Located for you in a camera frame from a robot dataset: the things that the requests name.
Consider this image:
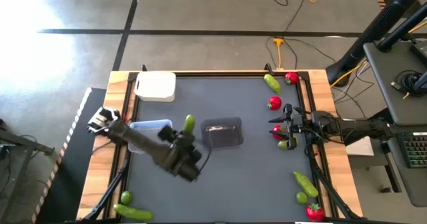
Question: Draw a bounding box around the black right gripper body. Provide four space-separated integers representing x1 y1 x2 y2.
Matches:
282 103 306 151

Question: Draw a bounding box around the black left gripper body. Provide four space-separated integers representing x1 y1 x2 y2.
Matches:
157 125 201 157

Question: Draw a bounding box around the green toy lime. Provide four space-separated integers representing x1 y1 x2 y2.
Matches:
277 137 298 151
296 191 309 206
120 190 134 205

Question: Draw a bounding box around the green toy cucumber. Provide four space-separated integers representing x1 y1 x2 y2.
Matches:
113 203 154 222
182 114 197 135
263 73 283 95
293 171 320 199

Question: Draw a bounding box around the clear plastic basket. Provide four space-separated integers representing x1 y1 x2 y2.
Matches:
128 119 173 155

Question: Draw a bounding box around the dark grey plastic basket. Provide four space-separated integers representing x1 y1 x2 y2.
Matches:
199 116 244 151

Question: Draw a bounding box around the white plastic basket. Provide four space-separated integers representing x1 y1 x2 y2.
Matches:
134 71 177 103

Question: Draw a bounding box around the grey side desk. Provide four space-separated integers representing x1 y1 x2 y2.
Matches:
362 40 427 208

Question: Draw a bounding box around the black tower fan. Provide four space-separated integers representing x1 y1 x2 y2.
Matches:
326 0 427 87

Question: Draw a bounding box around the black computer keyboard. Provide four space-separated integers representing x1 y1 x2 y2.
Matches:
396 132 427 169

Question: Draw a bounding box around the black metal stand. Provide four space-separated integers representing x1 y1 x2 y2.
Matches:
0 119 56 224

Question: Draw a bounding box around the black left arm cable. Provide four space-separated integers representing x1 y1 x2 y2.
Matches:
196 139 214 173

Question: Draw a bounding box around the yellow extension cord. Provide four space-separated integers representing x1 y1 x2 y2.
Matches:
273 37 284 70

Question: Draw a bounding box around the coiled black cable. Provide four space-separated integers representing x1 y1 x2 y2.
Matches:
393 69 424 97

